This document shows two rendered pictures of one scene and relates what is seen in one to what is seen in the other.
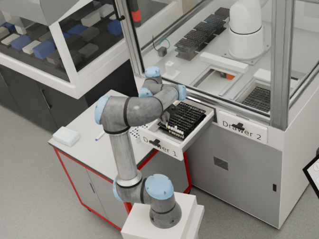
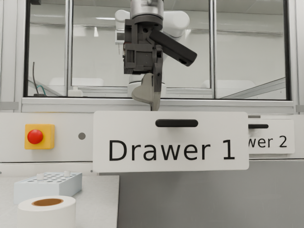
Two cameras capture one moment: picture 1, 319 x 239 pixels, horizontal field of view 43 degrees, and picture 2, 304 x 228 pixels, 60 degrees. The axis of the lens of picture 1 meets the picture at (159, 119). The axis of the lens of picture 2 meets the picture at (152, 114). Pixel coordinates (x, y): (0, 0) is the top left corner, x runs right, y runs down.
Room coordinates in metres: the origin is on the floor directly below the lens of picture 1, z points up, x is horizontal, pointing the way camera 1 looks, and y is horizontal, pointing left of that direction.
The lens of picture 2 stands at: (1.31, 0.45, 0.89)
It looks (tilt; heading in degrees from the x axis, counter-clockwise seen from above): 4 degrees up; 306
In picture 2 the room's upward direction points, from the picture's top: straight up
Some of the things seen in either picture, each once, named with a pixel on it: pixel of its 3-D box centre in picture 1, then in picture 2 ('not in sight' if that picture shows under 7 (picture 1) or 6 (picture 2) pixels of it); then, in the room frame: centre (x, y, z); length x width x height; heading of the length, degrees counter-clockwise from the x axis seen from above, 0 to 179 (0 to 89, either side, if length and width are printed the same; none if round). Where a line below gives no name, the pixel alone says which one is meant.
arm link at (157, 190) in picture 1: (158, 191); not in sight; (1.14, 0.07, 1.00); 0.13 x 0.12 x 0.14; 66
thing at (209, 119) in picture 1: (183, 121); not in sight; (1.71, -0.13, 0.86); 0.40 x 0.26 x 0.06; 132
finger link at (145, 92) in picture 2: (160, 118); (146, 93); (1.65, 0.00, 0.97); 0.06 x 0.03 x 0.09; 45
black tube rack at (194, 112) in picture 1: (182, 121); not in sight; (1.70, -0.12, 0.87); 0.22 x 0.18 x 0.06; 132
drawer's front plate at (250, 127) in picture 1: (242, 127); (250, 136); (1.55, -0.42, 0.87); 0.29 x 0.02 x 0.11; 42
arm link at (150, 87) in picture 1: (151, 91); not in sight; (1.56, 0.01, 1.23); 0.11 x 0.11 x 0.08; 66
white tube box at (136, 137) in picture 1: (140, 132); (51, 186); (1.79, 0.13, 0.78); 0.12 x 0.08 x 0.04; 122
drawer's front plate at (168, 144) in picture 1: (160, 143); (172, 140); (1.57, 0.02, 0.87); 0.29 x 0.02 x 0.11; 42
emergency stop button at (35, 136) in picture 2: not in sight; (35, 136); (1.99, 0.05, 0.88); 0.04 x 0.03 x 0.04; 42
